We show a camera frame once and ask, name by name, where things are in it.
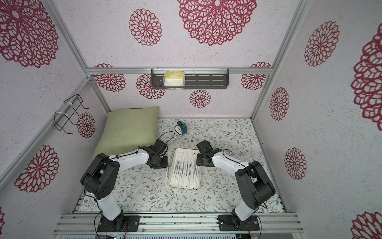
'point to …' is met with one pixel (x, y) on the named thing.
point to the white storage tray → (168, 170)
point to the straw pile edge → (172, 168)
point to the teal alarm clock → (181, 128)
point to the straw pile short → (181, 171)
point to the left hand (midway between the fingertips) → (165, 165)
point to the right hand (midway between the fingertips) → (199, 159)
